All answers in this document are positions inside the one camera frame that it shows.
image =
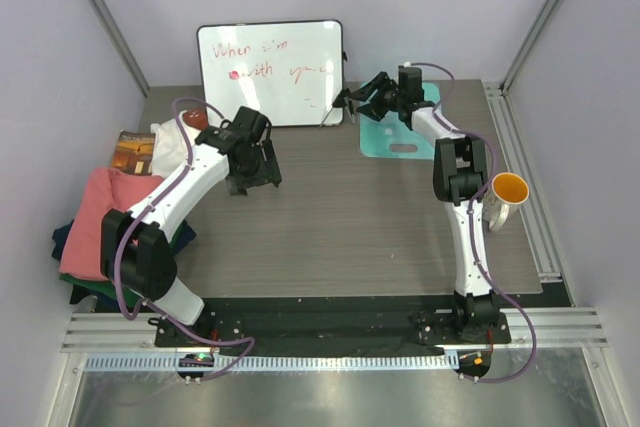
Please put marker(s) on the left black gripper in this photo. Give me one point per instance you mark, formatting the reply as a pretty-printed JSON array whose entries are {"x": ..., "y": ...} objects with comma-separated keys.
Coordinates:
[{"x": 239, "y": 184}]

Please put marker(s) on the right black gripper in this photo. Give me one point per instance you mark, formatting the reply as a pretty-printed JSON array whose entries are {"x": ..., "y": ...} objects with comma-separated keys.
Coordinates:
[{"x": 374, "y": 84}]

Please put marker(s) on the red brown cube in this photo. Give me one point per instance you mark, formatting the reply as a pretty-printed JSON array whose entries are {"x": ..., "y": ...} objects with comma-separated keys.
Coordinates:
[{"x": 196, "y": 119}]

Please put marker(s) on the small white whiteboard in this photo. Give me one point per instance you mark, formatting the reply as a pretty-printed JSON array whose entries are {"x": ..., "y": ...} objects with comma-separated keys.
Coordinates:
[{"x": 292, "y": 72}]

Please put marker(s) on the white t shirt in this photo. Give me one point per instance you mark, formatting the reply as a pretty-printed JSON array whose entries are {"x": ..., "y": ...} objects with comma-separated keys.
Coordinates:
[{"x": 169, "y": 148}]

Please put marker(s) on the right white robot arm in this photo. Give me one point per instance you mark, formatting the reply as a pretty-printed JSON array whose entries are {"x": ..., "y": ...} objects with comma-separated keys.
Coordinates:
[{"x": 460, "y": 179}]

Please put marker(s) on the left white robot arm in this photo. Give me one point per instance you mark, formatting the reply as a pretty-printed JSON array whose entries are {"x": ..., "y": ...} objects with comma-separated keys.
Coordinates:
[{"x": 135, "y": 244}]

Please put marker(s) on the teal cutting board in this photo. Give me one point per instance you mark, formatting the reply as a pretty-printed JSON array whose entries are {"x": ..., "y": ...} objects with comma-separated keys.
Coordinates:
[{"x": 390, "y": 138}]

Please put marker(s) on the brown book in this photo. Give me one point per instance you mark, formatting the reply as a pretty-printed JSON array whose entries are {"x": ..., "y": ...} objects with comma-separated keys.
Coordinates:
[{"x": 133, "y": 153}]

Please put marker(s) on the pink folded t shirt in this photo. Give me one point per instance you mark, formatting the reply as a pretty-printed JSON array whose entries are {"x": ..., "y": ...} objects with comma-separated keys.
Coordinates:
[{"x": 106, "y": 189}]

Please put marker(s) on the white mug yellow inside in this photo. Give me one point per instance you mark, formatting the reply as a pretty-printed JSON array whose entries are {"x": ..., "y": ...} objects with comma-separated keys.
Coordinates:
[{"x": 506, "y": 194}]

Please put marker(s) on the green folded t shirt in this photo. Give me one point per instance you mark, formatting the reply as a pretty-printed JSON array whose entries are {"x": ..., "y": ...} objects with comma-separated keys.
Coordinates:
[{"x": 104, "y": 288}]

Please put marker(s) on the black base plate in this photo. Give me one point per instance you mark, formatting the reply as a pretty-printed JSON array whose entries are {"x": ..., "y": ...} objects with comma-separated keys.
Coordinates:
[{"x": 355, "y": 327}]

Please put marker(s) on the perforated cable tray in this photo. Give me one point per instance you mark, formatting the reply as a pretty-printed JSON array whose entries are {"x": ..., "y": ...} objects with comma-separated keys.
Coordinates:
[{"x": 199, "y": 362}]

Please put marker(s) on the right aluminium rail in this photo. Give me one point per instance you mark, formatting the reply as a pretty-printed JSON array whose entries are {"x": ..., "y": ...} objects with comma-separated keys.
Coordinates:
[{"x": 544, "y": 251}]

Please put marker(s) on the aluminium rail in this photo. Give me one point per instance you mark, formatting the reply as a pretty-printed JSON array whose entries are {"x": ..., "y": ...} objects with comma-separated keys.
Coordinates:
[
  {"x": 109, "y": 332},
  {"x": 544, "y": 251}
]

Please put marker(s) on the right aluminium frame post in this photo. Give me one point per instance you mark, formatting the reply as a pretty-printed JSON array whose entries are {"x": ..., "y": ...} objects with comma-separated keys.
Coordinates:
[{"x": 537, "y": 28}]

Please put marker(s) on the aluminium frame post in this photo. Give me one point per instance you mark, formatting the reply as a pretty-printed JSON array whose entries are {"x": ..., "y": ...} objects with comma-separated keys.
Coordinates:
[
  {"x": 120, "y": 44},
  {"x": 537, "y": 28}
]

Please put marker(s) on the left aluminium frame post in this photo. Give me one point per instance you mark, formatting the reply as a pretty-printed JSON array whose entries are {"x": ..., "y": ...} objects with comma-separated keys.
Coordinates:
[{"x": 120, "y": 44}]

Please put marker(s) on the front aluminium rail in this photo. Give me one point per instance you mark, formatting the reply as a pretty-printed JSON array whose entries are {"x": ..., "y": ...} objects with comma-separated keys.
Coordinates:
[{"x": 109, "y": 332}]

